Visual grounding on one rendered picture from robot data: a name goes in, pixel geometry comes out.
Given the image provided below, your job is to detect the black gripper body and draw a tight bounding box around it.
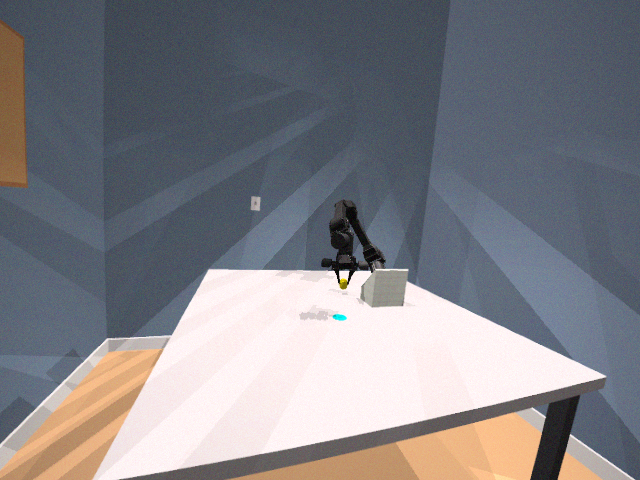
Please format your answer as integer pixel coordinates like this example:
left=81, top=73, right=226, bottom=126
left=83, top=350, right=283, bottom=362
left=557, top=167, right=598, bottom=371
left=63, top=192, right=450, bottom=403
left=321, top=248, right=369, bottom=270

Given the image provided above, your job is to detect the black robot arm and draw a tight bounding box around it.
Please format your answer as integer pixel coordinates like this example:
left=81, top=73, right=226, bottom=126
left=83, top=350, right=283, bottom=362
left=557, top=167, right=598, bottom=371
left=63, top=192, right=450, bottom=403
left=329, top=199, right=386, bottom=274

